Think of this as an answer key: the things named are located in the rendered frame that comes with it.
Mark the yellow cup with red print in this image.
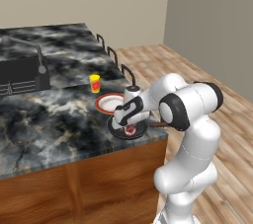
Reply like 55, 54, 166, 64
89, 74, 102, 95

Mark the dark grey tap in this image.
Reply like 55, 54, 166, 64
0, 35, 47, 75

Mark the dark stool back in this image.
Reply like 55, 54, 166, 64
121, 63, 137, 87
95, 33, 107, 51
106, 45, 120, 67

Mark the red steak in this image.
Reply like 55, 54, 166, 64
124, 124, 137, 136

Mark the black sink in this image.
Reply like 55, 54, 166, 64
0, 55, 51, 97

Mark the white plate with red rim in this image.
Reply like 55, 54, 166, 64
94, 92, 126, 115

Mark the wooden island cabinet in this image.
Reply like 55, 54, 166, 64
0, 136, 169, 224

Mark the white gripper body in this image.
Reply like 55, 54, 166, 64
113, 111, 151, 130

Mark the black pan with brown handle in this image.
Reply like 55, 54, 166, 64
106, 114, 170, 141

